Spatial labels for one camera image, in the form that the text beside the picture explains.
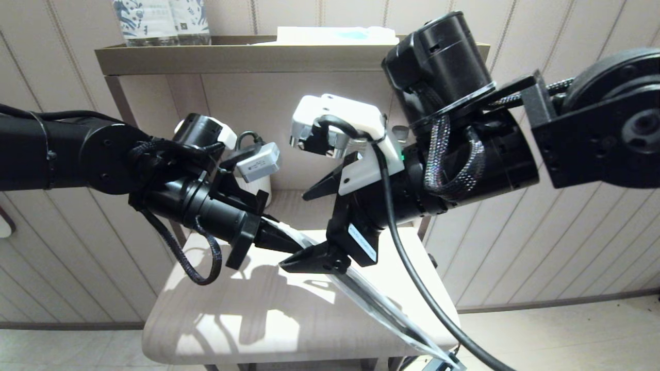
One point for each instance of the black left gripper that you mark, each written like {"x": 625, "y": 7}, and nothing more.
{"x": 245, "y": 234}

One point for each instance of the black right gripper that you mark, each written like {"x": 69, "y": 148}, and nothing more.
{"x": 356, "y": 232}

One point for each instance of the white floral zip pouch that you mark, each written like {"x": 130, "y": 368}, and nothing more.
{"x": 371, "y": 301}

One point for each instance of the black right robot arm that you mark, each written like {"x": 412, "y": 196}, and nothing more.
{"x": 464, "y": 154}

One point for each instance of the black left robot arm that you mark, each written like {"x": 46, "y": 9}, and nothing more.
{"x": 51, "y": 154}

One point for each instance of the white ribbed ceramic mug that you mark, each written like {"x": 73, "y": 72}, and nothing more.
{"x": 258, "y": 185}

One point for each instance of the clear water bottle grey cap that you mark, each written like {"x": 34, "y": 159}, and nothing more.
{"x": 401, "y": 133}

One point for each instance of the beige wooden shelf cabinet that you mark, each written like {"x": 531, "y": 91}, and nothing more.
{"x": 247, "y": 59}

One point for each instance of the silver power adapter box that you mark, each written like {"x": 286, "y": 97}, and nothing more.
{"x": 438, "y": 365}

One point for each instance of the white packet with blue stripe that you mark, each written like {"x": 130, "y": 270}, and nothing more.
{"x": 330, "y": 36}

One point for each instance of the water bottle blue floral label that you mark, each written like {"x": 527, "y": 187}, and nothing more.
{"x": 192, "y": 20}
{"x": 144, "y": 20}

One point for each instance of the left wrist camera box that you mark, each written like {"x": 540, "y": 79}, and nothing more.
{"x": 260, "y": 162}

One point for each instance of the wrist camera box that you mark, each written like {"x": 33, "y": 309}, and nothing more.
{"x": 345, "y": 129}
{"x": 260, "y": 162}

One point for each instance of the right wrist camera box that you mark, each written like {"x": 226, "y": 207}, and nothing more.
{"x": 345, "y": 129}

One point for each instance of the white wall fixture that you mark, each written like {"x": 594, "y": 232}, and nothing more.
{"x": 5, "y": 226}

